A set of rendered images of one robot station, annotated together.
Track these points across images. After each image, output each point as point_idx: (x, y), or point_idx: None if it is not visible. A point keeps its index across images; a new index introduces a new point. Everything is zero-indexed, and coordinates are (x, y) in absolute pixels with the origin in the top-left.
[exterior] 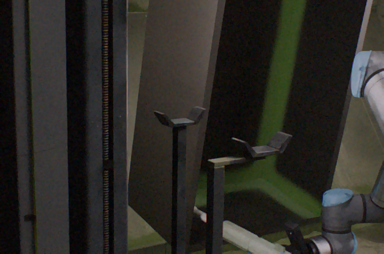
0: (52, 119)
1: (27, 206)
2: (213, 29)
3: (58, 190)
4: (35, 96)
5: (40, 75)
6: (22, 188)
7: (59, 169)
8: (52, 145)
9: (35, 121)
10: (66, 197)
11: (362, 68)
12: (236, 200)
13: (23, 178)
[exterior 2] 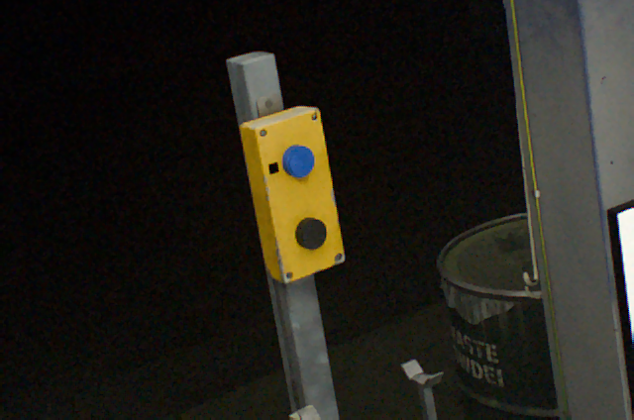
0: (572, 327)
1: (563, 402)
2: None
3: (585, 401)
4: (556, 297)
5: (558, 279)
6: (557, 382)
7: (584, 380)
8: (576, 354)
9: (559, 322)
10: (593, 413)
11: None
12: None
13: (557, 373)
